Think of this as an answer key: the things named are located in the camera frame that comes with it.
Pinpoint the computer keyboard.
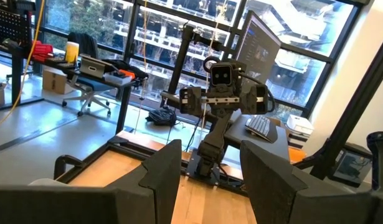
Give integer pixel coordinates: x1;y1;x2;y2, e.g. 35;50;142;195
244;114;278;143

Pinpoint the black computer monitor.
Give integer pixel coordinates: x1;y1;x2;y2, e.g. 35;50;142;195
235;10;283;86

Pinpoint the office chair with blue seat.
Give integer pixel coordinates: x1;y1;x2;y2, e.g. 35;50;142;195
62;32;113;118

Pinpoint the cardboard box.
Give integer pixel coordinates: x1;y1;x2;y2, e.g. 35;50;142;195
42;68;69;95

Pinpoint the yellow cable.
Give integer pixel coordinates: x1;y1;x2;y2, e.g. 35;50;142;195
0;0;46;129

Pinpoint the black pegboard desk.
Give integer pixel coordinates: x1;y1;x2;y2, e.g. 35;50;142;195
0;6;36;108

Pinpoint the black diagonal frame strut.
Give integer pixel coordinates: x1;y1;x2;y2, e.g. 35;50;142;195
293;40;383;181

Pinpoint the orange tool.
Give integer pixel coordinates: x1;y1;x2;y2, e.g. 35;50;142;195
118;69;136;80

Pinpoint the black office desk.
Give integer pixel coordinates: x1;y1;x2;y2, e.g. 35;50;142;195
29;57;148;135

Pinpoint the dark blue container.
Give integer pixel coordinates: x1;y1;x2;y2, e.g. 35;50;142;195
366;131;383;191

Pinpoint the white tray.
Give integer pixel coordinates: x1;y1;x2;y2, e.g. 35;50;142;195
103;70;133;86

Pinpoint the grey computer desk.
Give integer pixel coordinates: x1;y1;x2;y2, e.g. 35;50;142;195
159;90;291;161

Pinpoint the black table-edge bracket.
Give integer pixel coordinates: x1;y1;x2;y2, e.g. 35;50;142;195
53;154;86;182

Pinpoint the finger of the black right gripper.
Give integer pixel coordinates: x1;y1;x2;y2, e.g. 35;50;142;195
187;86;204;118
240;84;259;115

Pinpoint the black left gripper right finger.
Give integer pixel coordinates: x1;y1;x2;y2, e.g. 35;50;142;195
240;139;383;224

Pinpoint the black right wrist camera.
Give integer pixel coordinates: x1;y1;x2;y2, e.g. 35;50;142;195
209;61;242;88

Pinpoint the black monitor stand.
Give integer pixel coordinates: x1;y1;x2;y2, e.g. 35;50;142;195
166;24;229;108

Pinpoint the black window frame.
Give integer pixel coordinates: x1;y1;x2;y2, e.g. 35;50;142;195
35;0;371;119

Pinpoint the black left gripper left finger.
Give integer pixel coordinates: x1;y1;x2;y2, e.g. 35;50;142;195
0;139;182;224

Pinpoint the black bag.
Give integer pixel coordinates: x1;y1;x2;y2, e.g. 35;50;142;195
102;58;149;81

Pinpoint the black equipment box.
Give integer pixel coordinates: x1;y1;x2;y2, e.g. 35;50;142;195
328;142;374;189

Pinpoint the red toolbox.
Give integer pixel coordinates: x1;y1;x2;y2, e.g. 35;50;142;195
31;40;54;63

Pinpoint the thin yellow hanging cord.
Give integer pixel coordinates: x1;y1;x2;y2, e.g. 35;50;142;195
133;0;148;134
200;0;226;131

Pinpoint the black backpack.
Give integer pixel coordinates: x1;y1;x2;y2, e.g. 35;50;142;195
146;107;178;127

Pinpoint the yellow cup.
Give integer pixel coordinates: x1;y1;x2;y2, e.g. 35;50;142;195
65;41;80;65

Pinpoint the silver metal laptop stand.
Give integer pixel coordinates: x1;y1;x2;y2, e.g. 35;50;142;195
78;55;113;79

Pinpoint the orange box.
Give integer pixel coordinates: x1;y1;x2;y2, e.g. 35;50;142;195
287;146;307;164

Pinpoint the white printer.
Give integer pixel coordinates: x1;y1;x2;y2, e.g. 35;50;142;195
284;114;315;149

